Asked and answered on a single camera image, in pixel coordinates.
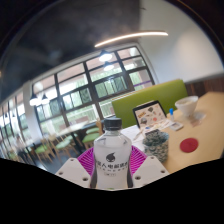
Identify green upholstered bench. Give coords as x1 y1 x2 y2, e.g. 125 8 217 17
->
111 78 189 129

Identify long curved ceiling light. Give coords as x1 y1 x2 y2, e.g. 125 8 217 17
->
94 31 169 49

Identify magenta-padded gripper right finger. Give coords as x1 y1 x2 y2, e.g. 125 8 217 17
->
129 145 170 188

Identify small white card box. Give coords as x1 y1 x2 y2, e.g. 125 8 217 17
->
169 121 185 132

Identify clear black-capped water bottle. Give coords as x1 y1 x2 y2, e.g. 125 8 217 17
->
89 117 134 190

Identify small blue-capped bottle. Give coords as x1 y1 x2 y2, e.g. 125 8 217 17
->
168 107 175 122

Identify sticker-covered black tablet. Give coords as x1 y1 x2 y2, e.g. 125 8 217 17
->
132 99 168 129

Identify white paper napkin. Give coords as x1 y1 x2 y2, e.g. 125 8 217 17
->
189 111 208 128

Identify flat round red coaster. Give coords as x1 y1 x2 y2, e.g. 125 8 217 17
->
179 137 200 154

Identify green-seated wooden chairs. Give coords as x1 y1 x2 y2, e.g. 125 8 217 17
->
6 119 104 164

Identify white ceramic bowl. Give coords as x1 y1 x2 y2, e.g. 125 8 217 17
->
174 95 200 118

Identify speckled ceramic mug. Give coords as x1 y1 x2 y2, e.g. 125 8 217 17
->
142 129 170 164

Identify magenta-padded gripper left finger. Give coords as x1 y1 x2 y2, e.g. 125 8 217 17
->
54 146 96 189

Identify black pendant lamp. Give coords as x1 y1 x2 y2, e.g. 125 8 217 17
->
29 93 40 107
102 62 115 72
98 49 114 63
40 93 50 106

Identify square wooden dining table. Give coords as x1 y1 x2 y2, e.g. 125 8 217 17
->
56 121 91 151

